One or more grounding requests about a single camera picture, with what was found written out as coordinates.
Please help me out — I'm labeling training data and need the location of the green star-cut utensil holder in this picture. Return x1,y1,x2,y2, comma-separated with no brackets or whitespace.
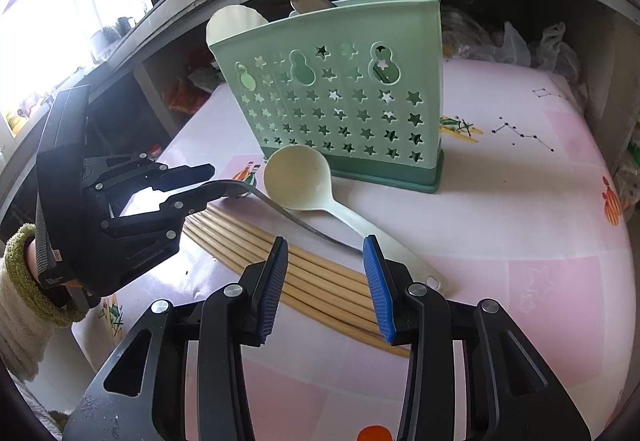
206,0,443,194

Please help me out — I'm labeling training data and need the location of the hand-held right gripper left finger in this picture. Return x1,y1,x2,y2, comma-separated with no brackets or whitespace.
62,236,290,441

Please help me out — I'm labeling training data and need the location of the metal spoon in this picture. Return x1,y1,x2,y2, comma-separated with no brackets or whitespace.
215,178,368,254
290,0,337,14

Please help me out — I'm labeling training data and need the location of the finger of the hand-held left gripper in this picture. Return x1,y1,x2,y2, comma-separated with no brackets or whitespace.
99,178,252,243
82,152,217,196

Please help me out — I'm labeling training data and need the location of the window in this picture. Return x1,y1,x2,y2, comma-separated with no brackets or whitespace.
0,0,116,137

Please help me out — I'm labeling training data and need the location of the crumpled white plastic bag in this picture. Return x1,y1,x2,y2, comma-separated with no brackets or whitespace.
537,24,583,82

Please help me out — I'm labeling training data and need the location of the orange net bag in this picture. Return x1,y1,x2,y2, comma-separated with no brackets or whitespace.
165,76,211,114

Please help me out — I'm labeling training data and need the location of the pile of bamboo chopsticks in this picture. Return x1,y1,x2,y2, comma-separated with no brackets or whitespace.
182,206,413,359

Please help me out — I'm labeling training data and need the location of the pink patterned tablecloth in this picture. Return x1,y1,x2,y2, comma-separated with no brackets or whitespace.
70,54,636,441

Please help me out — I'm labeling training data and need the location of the clear bag with food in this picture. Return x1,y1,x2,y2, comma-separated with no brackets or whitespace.
442,6,501,59

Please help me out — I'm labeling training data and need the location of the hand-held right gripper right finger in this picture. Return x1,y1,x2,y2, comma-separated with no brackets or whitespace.
362,235,591,441

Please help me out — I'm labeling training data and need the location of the cream plastic ladle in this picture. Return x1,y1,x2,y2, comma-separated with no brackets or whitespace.
263,144,446,293

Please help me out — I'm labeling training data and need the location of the large plastic sack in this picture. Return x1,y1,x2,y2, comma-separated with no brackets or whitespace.
612,151,640,222

